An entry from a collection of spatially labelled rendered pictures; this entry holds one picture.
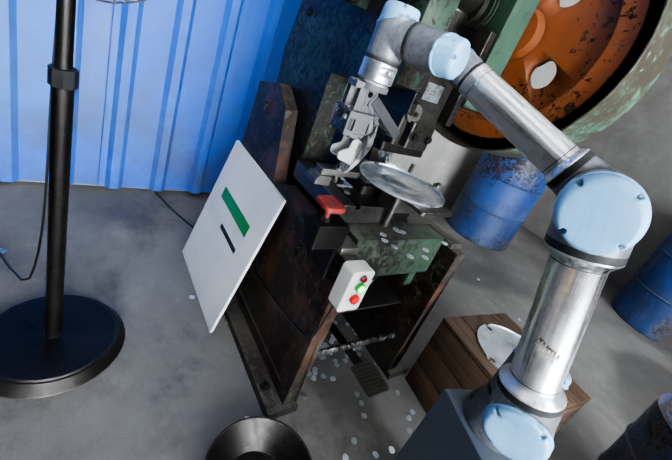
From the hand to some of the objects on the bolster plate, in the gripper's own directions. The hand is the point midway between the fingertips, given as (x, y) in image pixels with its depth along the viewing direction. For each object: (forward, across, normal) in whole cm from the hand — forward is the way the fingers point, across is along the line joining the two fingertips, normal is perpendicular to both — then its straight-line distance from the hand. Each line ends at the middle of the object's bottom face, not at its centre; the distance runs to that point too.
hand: (348, 168), depth 87 cm
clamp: (+15, -24, +14) cm, 32 cm away
